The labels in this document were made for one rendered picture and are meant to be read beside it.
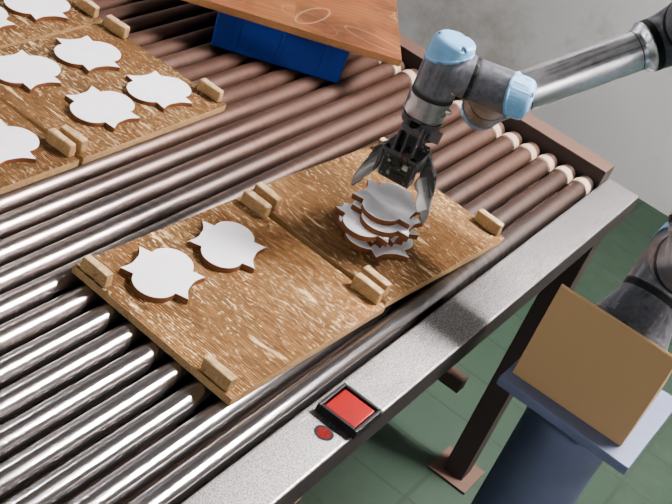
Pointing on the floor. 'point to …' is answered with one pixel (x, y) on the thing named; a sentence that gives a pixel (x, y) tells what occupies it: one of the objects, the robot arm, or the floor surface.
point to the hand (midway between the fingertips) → (388, 203)
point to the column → (559, 449)
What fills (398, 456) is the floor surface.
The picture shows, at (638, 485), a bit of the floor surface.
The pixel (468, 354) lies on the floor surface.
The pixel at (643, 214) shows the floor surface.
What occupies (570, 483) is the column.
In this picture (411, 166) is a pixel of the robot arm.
